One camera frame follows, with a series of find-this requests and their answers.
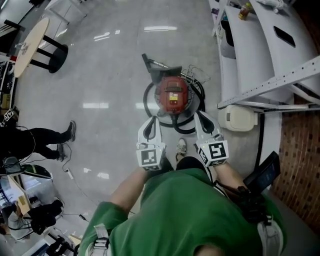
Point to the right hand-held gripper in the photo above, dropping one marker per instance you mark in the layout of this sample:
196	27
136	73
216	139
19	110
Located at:
217	151

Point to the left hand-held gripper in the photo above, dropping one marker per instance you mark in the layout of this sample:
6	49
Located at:
150	157

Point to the red vacuum cleaner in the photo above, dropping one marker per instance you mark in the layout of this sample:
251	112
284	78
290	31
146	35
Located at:
172	92

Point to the person's left forearm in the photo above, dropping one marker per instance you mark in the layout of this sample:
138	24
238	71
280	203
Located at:
130	187

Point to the person's right forearm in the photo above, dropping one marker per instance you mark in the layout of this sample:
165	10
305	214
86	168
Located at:
230	175

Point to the black vacuum floor nozzle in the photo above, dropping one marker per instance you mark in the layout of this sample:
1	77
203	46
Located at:
160	73

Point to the person's white shoe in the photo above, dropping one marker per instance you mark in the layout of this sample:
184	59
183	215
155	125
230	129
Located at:
181	147

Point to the cream lidded trash bin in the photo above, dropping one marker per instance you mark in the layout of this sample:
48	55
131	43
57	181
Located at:
237	117

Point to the black chest-mounted phone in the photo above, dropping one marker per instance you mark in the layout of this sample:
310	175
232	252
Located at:
265	172

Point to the white metal shelf rack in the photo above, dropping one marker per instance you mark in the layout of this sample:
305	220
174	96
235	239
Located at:
250	62

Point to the white bin with black liner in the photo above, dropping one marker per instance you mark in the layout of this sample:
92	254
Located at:
228	52

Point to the person's green shirt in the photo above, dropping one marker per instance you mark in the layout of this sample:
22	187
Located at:
180	212

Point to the white power strip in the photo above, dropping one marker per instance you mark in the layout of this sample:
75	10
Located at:
70	174

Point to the black phone on shelf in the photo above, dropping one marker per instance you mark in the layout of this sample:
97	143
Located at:
284	36

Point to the yellow drink bottle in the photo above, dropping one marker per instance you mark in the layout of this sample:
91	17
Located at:
244	11

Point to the round wooden table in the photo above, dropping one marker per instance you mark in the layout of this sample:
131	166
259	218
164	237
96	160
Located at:
30	47

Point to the shelf of black gear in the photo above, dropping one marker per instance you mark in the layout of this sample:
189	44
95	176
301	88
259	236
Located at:
5	95

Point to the white desk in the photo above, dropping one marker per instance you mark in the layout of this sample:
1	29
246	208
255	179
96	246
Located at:
62	10

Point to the black chest phone mount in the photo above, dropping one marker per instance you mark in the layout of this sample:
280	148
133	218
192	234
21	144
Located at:
252	207

